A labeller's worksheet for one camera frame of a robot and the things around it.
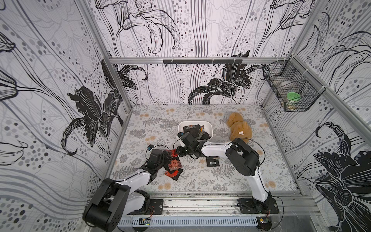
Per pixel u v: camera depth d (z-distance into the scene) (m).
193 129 1.01
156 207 0.73
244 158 0.53
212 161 0.88
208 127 1.02
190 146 0.75
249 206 0.71
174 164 0.86
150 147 0.81
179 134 0.86
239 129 0.90
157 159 0.70
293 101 0.80
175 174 0.83
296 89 0.80
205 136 0.99
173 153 0.91
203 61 0.91
